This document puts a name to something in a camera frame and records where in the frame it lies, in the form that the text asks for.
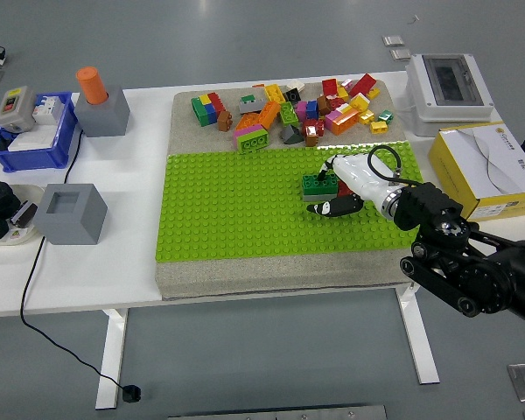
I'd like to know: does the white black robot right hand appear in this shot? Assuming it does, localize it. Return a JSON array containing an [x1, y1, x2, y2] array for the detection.
[[306, 153, 399, 219]]

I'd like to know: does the dark green toy brick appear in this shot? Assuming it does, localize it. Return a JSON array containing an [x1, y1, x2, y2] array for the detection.
[[301, 172, 339, 196]]

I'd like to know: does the orange long toy brick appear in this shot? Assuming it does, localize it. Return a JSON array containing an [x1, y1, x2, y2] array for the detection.
[[331, 107, 361, 136]]

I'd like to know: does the dark red shiny brick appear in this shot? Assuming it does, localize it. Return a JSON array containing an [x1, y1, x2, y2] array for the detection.
[[301, 118, 326, 139]]

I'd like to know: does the dark grey slope brick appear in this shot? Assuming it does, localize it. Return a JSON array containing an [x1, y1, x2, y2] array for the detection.
[[281, 124, 303, 145]]

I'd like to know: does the red long toy brick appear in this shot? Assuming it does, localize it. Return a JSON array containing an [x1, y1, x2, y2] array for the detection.
[[347, 73, 377, 98]]

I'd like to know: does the lime green toy brick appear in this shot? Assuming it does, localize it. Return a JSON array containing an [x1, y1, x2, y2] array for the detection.
[[279, 101, 298, 126], [237, 129, 270, 154]]

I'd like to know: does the lime green studded baseplate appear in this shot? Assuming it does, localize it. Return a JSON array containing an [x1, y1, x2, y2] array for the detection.
[[156, 140, 424, 263]]

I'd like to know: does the yellow long toy brick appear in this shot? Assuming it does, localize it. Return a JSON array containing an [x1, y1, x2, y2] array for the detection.
[[263, 83, 286, 104]]

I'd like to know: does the green long toy brick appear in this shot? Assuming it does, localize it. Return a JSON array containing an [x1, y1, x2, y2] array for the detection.
[[191, 96, 210, 127]]

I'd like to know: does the white electrical distribution box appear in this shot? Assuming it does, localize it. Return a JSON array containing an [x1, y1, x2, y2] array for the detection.
[[395, 52, 495, 137]]

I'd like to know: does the yellow white cardboard box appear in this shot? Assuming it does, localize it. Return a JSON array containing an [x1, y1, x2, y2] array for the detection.
[[428, 121, 525, 220]]

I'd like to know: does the grey-brown foam mat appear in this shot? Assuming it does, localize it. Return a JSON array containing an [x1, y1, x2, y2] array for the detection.
[[156, 80, 417, 301]]

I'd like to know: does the white table leg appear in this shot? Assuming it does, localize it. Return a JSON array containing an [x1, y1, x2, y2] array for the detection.
[[393, 286, 441, 386], [94, 308, 130, 410]]

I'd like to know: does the long metal plate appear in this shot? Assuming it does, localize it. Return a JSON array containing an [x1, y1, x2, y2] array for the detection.
[[168, 404, 389, 420]]

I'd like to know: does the grey block with round hole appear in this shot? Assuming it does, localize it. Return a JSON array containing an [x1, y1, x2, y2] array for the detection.
[[73, 84, 131, 138]]

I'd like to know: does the orange cylinder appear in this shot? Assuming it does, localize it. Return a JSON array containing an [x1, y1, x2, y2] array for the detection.
[[75, 66, 109, 106]]

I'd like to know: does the grey block with square recess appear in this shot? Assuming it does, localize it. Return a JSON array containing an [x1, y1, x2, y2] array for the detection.
[[33, 183, 109, 246]]

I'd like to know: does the white circuit breaker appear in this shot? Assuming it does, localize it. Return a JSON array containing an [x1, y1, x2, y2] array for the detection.
[[32, 94, 65, 126]]

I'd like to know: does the blue plastic bin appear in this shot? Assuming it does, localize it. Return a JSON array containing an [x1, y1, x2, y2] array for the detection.
[[0, 90, 79, 173]]

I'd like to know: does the white flat box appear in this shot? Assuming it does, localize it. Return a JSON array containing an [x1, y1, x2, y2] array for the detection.
[[7, 126, 56, 152]]

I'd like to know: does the small brown white block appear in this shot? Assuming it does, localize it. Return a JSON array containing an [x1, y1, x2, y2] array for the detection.
[[10, 199, 39, 228]]

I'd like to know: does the white plate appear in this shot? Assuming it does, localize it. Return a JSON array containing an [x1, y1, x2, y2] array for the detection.
[[0, 183, 45, 247]]

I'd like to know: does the grey switch box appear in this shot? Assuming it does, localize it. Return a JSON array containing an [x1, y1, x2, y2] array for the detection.
[[0, 85, 37, 132]]

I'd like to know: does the black power cable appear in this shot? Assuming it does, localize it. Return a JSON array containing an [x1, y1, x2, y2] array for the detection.
[[20, 127, 126, 390]]

